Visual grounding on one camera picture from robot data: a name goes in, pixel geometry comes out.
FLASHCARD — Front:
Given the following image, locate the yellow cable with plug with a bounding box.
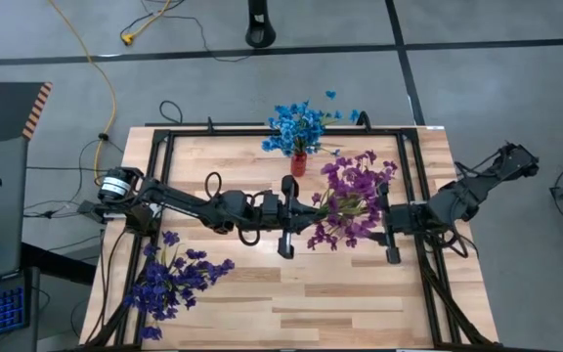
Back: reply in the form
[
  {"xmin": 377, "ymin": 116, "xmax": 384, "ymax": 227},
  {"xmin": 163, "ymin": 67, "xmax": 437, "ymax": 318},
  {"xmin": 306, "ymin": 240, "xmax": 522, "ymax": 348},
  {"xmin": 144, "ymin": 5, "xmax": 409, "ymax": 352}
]
[{"xmin": 120, "ymin": 0, "xmax": 173, "ymax": 47}]

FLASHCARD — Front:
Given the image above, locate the thin black floor cable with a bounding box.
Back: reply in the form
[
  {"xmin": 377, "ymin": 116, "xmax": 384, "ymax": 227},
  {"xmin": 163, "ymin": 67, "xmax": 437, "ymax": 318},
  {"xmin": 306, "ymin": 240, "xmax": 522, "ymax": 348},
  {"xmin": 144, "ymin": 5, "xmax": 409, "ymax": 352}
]
[{"xmin": 119, "ymin": 0, "xmax": 252, "ymax": 64}]

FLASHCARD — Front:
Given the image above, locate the black power brick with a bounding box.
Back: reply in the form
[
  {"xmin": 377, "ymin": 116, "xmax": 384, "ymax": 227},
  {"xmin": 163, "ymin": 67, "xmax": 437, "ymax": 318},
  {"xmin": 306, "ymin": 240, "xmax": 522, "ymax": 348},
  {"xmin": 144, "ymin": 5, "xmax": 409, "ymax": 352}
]
[{"xmin": 76, "ymin": 198, "xmax": 111, "ymax": 224}]

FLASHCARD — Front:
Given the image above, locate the black stand base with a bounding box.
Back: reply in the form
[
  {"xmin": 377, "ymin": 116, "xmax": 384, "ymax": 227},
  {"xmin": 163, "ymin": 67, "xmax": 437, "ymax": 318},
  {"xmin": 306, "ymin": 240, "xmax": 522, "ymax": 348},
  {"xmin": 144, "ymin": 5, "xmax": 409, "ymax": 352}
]
[{"xmin": 244, "ymin": 0, "xmax": 278, "ymax": 49}]

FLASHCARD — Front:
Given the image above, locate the large black orange-striped mat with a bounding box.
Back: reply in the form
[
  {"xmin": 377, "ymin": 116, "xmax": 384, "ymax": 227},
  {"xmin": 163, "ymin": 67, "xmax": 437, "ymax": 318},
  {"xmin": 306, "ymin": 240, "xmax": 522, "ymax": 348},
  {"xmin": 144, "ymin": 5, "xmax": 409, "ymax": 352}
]
[{"xmin": 0, "ymin": 81, "xmax": 53, "ymax": 151}]

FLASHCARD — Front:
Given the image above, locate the grey desk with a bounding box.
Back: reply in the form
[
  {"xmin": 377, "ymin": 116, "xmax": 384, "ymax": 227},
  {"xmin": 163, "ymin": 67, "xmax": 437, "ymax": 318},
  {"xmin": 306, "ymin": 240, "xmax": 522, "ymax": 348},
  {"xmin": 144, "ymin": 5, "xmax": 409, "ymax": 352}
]
[{"xmin": 0, "ymin": 136, "xmax": 41, "ymax": 352}]

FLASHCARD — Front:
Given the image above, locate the long yellow cable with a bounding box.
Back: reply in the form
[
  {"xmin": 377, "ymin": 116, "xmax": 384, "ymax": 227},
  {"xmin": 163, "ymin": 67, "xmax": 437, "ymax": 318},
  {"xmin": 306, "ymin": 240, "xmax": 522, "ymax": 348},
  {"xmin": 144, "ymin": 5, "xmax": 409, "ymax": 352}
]
[{"xmin": 48, "ymin": 0, "xmax": 118, "ymax": 183}]

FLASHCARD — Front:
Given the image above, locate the red glass vase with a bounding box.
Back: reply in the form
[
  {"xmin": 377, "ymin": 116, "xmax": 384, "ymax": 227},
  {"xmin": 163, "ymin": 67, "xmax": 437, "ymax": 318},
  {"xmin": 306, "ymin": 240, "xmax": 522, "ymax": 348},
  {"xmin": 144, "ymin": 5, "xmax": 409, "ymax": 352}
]
[{"xmin": 289, "ymin": 152, "xmax": 308, "ymax": 178}]

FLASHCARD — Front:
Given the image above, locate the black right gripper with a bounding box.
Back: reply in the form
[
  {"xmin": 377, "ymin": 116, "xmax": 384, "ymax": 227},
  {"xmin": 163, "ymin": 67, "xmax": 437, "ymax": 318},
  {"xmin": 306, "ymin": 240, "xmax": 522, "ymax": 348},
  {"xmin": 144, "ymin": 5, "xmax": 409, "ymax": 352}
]
[{"xmin": 369, "ymin": 182, "xmax": 430, "ymax": 266}]

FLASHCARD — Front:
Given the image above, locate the black aluminium table frame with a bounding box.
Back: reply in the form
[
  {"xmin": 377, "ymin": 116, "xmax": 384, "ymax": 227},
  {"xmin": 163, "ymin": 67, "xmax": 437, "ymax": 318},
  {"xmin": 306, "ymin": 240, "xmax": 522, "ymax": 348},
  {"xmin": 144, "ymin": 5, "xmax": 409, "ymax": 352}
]
[{"xmin": 78, "ymin": 124, "xmax": 502, "ymax": 352}]

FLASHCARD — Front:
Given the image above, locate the black floor cable bundle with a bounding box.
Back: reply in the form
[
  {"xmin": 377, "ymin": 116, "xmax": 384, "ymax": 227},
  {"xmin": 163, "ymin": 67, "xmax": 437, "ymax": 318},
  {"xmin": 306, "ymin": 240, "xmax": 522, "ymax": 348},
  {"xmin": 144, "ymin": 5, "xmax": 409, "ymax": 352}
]
[{"xmin": 22, "ymin": 138, "xmax": 122, "ymax": 219}]

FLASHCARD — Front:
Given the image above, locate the black desk base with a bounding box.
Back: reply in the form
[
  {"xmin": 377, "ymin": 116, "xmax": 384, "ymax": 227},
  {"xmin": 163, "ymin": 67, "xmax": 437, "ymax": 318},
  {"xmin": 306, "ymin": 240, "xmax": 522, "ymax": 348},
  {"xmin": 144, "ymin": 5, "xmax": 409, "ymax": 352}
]
[{"xmin": 20, "ymin": 242, "xmax": 98, "ymax": 287}]

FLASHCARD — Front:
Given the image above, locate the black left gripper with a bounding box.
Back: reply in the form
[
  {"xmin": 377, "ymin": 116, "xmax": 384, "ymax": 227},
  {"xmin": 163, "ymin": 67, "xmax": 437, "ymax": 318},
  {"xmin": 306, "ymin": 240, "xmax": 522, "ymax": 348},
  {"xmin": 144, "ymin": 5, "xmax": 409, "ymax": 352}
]
[{"xmin": 259, "ymin": 174, "xmax": 323, "ymax": 261}]

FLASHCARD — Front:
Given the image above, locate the black looped cable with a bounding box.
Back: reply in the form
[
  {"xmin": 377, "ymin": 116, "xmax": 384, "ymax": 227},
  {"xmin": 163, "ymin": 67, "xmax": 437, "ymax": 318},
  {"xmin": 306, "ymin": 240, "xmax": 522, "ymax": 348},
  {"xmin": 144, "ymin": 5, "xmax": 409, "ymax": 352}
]
[{"xmin": 157, "ymin": 100, "xmax": 185, "ymax": 126}]

